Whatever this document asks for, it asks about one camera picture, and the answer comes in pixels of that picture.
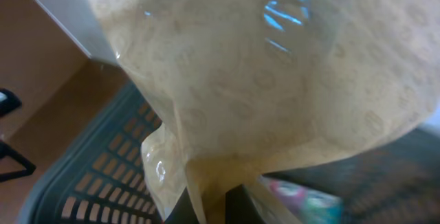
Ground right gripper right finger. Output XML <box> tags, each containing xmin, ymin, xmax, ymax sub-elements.
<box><xmin>225</xmin><ymin>185</ymin><xmax>265</xmax><ymax>224</ymax></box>

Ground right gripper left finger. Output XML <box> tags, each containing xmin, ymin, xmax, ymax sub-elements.
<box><xmin>163</xmin><ymin>189</ymin><xmax>199</xmax><ymax>224</ymax></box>

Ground Kleenex tissue multipack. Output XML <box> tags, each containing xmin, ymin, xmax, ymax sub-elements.
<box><xmin>260</xmin><ymin>177</ymin><xmax>342</xmax><ymax>224</ymax></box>

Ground grey plastic basket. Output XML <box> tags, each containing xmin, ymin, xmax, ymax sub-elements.
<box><xmin>19</xmin><ymin>84</ymin><xmax>439</xmax><ymax>223</ymax></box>

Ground beige pouch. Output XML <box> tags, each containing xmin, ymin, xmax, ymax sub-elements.
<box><xmin>89</xmin><ymin>0</ymin><xmax>439</xmax><ymax>223</ymax></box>

